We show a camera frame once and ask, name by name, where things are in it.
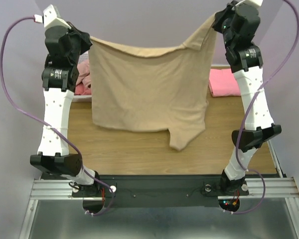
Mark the folded bright pink t shirt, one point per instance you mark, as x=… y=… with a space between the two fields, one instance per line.
x=222 y=83

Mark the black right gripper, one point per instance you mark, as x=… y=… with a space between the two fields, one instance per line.
x=219 y=18

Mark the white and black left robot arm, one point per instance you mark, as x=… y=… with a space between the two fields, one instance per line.
x=53 y=156

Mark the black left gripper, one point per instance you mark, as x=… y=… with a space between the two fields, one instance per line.
x=83 y=37

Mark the beige t shirt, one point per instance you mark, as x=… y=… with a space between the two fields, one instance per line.
x=153 y=89

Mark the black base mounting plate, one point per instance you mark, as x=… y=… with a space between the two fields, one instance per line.
x=161 y=191

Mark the white perforated plastic basket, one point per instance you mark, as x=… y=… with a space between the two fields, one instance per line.
x=82 y=58

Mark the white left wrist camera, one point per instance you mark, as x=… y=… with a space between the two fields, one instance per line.
x=51 y=18

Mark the aluminium frame rail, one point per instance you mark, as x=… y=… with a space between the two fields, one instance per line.
x=51 y=190

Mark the dusty pink t shirt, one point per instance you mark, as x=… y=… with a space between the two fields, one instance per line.
x=84 y=74

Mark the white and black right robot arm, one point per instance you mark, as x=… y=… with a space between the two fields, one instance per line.
x=257 y=125

